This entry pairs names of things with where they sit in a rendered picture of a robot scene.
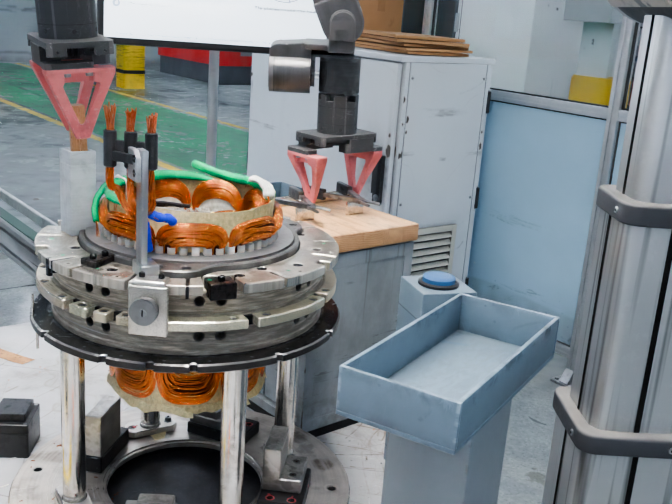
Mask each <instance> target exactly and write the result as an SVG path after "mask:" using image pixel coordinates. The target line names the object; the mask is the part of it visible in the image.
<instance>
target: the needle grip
mask: <svg viewBox="0 0 672 504"><path fill-rule="evenodd" d="M71 106H72V108H73V110H74V112H75V114H76V116H77V118H78V120H79V122H80V124H83V123H84V122H85V106H84V105H83V104H75V103H74V104H71ZM69 136H70V150H71V151H72V152H74V151H88V148H87V138H86V139H76V138H75V136H74V134H73V132H72V130H71V128H70V126H69Z"/></svg>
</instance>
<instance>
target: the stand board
mask: <svg viewBox="0 0 672 504"><path fill-rule="evenodd" d="M346 202H348V201H343V200H337V201H328V202H319V203H315V204H316V205H319V206H322V207H326V208H329V209H331V212H328V211H323V210H319V209H316V210H318V211H319V213H318V214H317V213H315V212H314V220H308V221H303V222H306V223H309V224H311V225H313V226H315V227H316V228H317V227H318V228H320V229H322V230H323V231H325V232H327V233H328V234H329V235H331V236H332V237H333V238H334V239H335V240H336V242H337V244H338V246H339V253H342V252H348V251H354V250H360V249H366V248H372V247H378V246H384V245H390V244H396V243H402V242H408V241H414V240H417V239H418V229H419V224H418V223H415V222H412V221H408V220H405V219H402V218H399V217H396V216H393V215H390V214H387V213H384V212H381V211H378V210H375V209H372V208H368V207H365V206H363V213H361V214H353V215H345V210H346ZM296 208H297V207H293V206H284V207H282V210H283V216H287V217H290V220H292V221H295V209H296Z"/></svg>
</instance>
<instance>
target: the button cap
mask: <svg viewBox="0 0 672 504"><path fill-rule="evenodd" d="M422 281H424V282H425V283H428V284H431V285H437V286H451V285H455V282H456V278H455V276H454V275H452V274H450V273H447V272H441V271H428V272H425V273H424V274H423V278H422Z"/></svg>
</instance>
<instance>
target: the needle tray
mask: <svg viewBox="0 0 672 504"><path fill-rule="evenodd" d="M559 320H560V317H557V316H552V315H548V314H544V313H540V312H536V311H532V310H528V309H524V308H520V307H516V306H512V305H508V304H504V303H500V302H496V301H492V300H488V299H484V298H479V297H475V296H471V295H467V294H463V293H460V294H458V295H456V296H455V297H453V298H451V299H450V300H448V301H446V302H445V303H443V304H441V305H440V306H438V307H436V308H435V309H433V310H431V311H430V312H428V313H426V314H425V315H423V316H421V317H420V318H418V319H416V320H415V321H413V322H411V323H410V324H408V325H406V326H405V327H403V328H401V329H400V330H398V331H396V332H395V333H393V334H391V335H390V336H388V337H386V338H385V339H383V340H381V341H380V342H378V343H376V344H375V345H373V346H371V347H370V348H368V349H366V350H365V351H363V352H361V353H360V354H358V355H356V356H355V357H353V358H351V359H350V360H348V361H346V362H345V363H343V364H341V365H340V366H339V378H338V391H337V404H336V414H338V415H340V416H343V417H346V418H349V419H352V420H355V421H358V422H360V423H363V424H366V425H369V426H372V427H375V428H378V429H381V430H383V431H386V432H388V436H387V447H386V457H385V467H384V477H383V487H382V497H381V504H497V501H498V494H499V487H500V480H501V473H502V466H503V459H504V452H505V445H506V438H507V431H508V424H509V417H510V410H511V403H512V398H513V397H514V396H515V395H516V394H517V393H518V392H519V391H520V390H521V389H522V388H523V387H524V386H525V385H526V384H527V383H528V382H529V381H530V380H531V379H532V378H534V377H535V376H536V375H537V374H538V373H539V372H540V371H541V370H542V369H543V368H544V367H545V366H546V365H547V364H548V363H549V362H550V361H551V360H552V359H553V358H554V353H555V346H556V340H557V333H558V327H559Z"/></svg>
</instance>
